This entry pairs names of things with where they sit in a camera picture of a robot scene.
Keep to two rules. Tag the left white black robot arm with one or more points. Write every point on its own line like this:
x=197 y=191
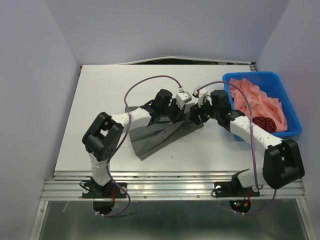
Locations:
x=105 y=134

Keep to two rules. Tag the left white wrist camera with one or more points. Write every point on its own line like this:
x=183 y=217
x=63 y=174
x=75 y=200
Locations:
x=183 y=97

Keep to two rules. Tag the aluminium frame rail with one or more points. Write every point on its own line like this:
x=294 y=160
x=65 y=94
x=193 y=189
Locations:
x=141 y=185

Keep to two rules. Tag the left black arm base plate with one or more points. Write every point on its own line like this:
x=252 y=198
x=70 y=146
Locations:
x=117 y=190

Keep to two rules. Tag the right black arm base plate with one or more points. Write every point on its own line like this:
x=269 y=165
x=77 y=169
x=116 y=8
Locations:
x=227 y=189

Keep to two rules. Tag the grey pleated skirt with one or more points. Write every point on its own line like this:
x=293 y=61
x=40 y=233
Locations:
x=147 y=140

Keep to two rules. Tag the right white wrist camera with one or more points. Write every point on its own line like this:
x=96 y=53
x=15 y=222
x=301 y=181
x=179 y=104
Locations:
x=201 y=94

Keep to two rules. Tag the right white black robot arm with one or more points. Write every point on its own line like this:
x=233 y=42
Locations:
x=282 y=161

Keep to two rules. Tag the red polka dot skirt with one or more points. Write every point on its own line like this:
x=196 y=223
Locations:
x=266 y=123

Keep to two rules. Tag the pink skirt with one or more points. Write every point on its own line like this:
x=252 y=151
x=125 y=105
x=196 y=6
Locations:
x=243 y=91

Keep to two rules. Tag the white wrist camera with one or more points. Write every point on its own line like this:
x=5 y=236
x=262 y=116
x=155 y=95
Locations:
x=201 y=94
x=183 y=97

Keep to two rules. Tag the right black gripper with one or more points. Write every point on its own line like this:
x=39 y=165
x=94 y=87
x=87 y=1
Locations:
x=195 y=110

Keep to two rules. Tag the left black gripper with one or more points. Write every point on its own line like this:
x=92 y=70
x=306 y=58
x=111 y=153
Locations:
x=179 y=113

